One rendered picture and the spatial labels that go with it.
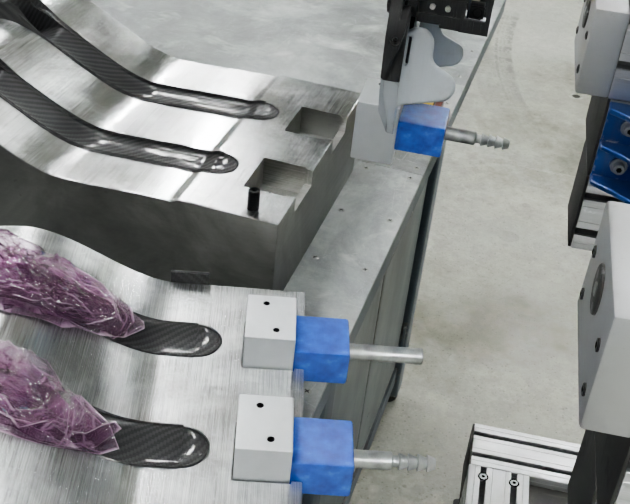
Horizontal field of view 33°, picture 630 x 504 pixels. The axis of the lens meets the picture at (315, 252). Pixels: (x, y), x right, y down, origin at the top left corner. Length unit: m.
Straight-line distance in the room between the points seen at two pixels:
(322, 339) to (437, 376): 1.35
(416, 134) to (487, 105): 2.24
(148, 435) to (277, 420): 0.09
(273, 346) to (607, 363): 0.23
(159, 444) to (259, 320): 0.12
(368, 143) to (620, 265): 0.31
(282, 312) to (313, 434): 0.11
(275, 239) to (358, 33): 0.62
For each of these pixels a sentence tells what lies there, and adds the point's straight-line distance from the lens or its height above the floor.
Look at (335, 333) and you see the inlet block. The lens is 0.78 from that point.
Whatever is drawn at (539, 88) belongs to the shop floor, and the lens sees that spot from 3.32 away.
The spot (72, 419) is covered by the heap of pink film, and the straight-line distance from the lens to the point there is 0.69.
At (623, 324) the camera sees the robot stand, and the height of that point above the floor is 0.99.
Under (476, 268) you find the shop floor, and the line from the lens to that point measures 2.43.
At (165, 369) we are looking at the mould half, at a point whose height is 0.85.
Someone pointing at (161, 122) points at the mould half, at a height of 0.88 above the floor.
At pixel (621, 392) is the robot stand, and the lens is 0.68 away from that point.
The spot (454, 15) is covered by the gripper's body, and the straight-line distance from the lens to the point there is 0.87.
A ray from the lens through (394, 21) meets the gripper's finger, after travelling 0.85.
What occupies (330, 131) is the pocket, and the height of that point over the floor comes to 0.87.
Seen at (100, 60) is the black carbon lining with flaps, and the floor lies 0.90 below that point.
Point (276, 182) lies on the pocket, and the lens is 0.95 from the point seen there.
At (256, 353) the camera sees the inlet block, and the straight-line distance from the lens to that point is 0.76.
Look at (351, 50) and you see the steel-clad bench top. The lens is 1.39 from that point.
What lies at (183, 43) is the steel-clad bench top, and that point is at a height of 0.80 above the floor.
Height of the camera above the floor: 1.36
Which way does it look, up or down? 35 degrees down
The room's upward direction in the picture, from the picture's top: 6 degrees clockwise
